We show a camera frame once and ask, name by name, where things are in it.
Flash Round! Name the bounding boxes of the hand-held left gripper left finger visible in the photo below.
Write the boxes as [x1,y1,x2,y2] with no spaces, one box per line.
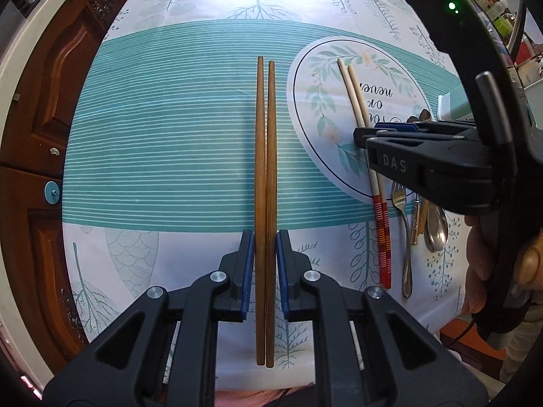
[42,230,256,407]

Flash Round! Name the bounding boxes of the pink clothing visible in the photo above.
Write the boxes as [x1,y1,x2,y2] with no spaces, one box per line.
[221,384,317,407]

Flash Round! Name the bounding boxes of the black cable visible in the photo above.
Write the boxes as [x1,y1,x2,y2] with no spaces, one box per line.
[439,316,478,346]

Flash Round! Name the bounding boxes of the brown wooden chopstick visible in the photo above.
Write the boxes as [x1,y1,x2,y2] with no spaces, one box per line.
[265,61,278,368]
[255,56,265,366]

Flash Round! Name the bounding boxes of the blue round cabinet knob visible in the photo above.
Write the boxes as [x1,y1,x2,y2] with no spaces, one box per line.
[43,180,63,204]

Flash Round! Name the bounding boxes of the pale chopstick red striped end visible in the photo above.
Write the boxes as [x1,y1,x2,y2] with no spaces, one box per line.
[347,65,392,290]
[337,58,389,290]

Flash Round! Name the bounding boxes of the green plastic utensil holder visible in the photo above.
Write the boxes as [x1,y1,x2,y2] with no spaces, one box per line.
[437,87,476,122]

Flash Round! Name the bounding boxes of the large steel spoon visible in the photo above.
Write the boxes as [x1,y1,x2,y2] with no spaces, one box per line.
[424,203,449,252]

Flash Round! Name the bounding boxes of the person's right hand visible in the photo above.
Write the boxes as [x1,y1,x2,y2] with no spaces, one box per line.
[462,214,543,315]

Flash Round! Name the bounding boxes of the leaf print tablecloth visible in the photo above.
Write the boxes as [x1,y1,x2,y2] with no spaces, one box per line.
[61,0,480,395]

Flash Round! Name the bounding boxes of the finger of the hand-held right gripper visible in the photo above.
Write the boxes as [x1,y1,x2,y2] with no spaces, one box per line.
[354,121,478,149]
[367,133,502,215]

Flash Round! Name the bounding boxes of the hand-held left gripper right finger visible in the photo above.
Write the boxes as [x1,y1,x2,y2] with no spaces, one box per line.
[277,229,489,407]

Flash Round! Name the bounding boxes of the steel fork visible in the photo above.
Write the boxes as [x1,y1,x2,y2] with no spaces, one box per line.
[391,180,414,299]

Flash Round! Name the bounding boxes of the dark wooden base cabinets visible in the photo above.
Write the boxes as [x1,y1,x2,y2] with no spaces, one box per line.
[0,0,141,374]

